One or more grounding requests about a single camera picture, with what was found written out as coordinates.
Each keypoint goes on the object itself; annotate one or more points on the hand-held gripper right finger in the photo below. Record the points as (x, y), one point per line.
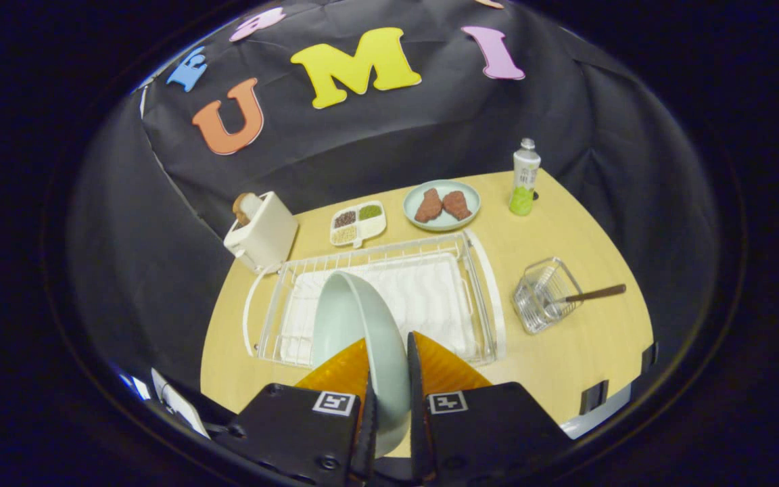
(484, 433)

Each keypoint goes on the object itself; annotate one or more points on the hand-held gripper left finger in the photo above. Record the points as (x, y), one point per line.
(295, 426)

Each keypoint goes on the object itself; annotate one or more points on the pale green plate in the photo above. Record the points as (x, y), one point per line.
(356, 318)
(442, 224)

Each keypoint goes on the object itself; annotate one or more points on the white divided condiment dish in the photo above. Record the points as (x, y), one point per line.
(372, 228)

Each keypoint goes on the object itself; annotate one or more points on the white paper sheets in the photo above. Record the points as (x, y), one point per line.
(176, 402)

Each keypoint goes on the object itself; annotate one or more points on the white toaster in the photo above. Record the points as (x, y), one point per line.
(268, 230)

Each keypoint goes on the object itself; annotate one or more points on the brown bread slice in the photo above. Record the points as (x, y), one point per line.
(244, 210)

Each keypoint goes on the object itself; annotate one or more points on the brown meat piece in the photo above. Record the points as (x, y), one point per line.
(457, 205)
(429, 205)

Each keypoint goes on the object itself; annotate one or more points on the green tea bottle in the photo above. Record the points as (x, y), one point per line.
(525, 176)

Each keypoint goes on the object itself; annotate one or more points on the black backdrop cloth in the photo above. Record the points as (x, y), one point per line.
(376, 135)

